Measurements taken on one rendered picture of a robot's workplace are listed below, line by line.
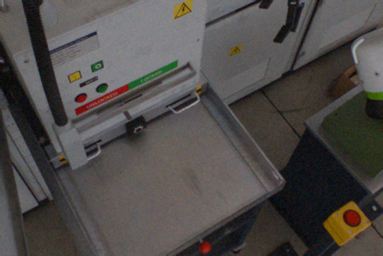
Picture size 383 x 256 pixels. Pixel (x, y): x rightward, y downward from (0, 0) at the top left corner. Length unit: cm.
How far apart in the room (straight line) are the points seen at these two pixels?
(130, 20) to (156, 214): 58
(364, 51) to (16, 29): 97
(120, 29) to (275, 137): 154
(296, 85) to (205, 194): 141
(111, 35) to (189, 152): 52
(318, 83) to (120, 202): 163
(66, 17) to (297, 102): 179
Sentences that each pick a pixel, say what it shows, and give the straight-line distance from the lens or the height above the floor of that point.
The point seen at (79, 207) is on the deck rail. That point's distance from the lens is 144.
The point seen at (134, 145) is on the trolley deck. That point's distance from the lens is 150.
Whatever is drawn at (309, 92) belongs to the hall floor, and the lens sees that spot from 272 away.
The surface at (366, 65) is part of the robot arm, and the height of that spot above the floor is 106.
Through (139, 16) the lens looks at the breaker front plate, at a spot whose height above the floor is 135.
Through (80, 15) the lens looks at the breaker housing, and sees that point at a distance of 109.
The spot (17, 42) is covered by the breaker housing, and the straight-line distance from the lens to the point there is 107.
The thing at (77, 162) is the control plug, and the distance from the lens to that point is 129.
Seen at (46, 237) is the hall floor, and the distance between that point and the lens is 234.
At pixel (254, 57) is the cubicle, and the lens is 226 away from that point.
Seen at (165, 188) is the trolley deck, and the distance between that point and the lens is 144.
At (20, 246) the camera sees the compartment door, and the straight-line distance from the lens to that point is 145.
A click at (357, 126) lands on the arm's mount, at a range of 159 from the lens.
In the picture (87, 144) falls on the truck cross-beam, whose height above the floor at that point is 91.
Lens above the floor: 219
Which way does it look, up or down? 59 degrees down
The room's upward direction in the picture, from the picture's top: 4 degrees clockwise
